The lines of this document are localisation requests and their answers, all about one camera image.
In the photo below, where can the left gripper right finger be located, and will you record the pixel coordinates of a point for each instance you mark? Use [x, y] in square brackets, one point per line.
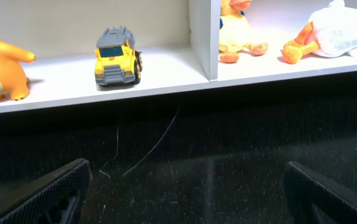
[321, 196]

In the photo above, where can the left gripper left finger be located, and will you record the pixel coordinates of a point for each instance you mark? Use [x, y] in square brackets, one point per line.
[41, 196]

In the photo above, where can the grey and yellow toy truck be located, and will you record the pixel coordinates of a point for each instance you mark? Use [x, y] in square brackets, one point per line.
[116, 62]

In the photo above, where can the white plush duck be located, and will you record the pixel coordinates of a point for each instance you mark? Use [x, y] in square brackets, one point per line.
[337, 34]

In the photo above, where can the white shelf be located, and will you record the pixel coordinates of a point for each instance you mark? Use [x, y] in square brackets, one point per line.
[166, 65]

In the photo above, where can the yellow plush duck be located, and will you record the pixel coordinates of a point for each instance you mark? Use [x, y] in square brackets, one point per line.
[233, 31]

